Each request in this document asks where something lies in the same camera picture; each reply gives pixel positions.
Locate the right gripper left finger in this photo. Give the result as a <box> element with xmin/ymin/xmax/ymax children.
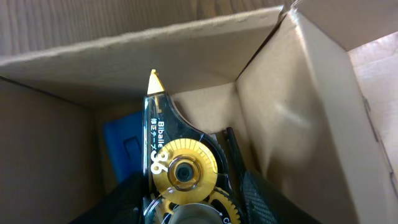
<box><xmin>71</xmin><ymin>172</ymin><xmax>143</xmax><ymax>224</ymax></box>

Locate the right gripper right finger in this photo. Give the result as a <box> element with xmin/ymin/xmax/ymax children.
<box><xmin>243</xmin><ymin>171</ymin><xmax>320</xmax><ymax>224</ymax></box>

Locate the red lighter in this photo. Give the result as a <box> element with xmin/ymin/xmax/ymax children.
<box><xmin>211</xmin><ymin>127</ymin><xmax>247</xmax><ymax>194</ymax></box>

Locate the correction tape dispenser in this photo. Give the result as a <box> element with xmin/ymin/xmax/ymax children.
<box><xmin>142</xmin><ymin>70</ymin><xmax>248</xmax><ymax>224</ymax></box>

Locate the blue plastic holder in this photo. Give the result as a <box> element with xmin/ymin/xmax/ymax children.
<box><xmin>103</xmin><ymin>111</ymin><xmax>143</xmax><ymax>184</ymax></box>

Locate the brown cardboard box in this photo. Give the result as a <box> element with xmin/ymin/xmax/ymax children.
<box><xmin>1</xmin><ymin>1</ymin><xmax>397</xmax><ymax>223</ymax></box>

